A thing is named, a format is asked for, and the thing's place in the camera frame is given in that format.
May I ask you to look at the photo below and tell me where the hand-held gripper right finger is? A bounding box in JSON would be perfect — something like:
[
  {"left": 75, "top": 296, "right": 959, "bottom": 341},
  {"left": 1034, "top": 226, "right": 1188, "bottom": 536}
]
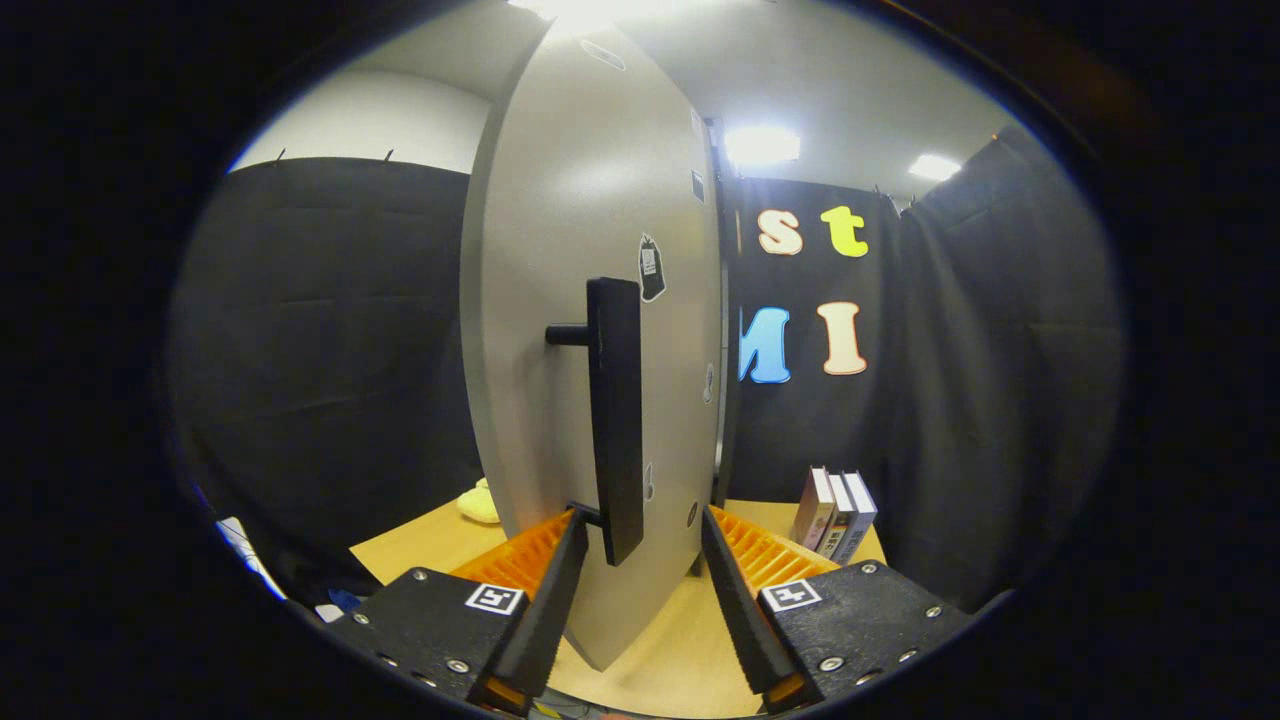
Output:
[{"left": 700, "top": 505, "right": 976, "bottom": 713}]

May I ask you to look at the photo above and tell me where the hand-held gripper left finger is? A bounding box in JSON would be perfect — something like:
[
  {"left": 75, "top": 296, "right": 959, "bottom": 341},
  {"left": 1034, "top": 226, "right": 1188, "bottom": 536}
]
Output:
[{"left": 325, "top": 505, "right": 591, "bottom": 716}]

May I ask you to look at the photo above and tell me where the black door handle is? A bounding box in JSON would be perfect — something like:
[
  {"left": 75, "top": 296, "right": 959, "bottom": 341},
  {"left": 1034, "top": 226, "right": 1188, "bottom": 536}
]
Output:
[{"left": 545, "top": 277, "right": 646, "bottom": 568}]

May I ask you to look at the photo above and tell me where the beige cabinet door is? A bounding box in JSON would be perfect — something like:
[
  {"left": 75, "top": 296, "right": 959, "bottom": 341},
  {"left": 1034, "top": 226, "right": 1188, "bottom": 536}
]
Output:
[{"left": 460, "top": 20, "right": 723, "bottom": 673}]

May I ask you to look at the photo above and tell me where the yellow plush toy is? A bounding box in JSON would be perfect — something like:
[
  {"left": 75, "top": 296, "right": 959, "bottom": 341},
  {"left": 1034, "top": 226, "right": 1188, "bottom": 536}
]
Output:
[{"left": 457, "top": 478, "right": 501, "bottom": 525}]

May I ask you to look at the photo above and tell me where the beige spine book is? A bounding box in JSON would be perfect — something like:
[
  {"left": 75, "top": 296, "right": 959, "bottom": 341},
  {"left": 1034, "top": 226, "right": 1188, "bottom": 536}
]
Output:
[{"left": 818, "top": 472, "right": 859, "bottom": 561}]

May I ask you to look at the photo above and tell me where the white blue spine book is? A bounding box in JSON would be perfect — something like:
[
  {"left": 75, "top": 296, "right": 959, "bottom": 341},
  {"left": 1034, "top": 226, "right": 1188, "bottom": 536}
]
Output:
[{"left": 835, "top": 470, "right": 879, "bottom": 566}]

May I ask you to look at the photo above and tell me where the black backdrop cloth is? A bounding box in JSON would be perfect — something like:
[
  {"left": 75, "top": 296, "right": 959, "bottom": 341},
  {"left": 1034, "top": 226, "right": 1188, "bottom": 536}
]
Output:
[{"left": 165, "top": 125, "right": 1126, "bottom": 611}]

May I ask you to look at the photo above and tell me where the round glow ceiling light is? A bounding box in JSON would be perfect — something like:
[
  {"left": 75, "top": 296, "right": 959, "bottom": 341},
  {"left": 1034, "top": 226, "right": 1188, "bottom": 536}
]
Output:
[{"left": 725, "top": 125, "right": 801, "bottom": 167}]

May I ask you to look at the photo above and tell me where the wide ceiling light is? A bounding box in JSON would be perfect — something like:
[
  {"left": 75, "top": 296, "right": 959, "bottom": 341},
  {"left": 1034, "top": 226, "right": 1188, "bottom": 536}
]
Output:
[{"left": 510, "top": 0, "right": 651, "bottom": 31}]

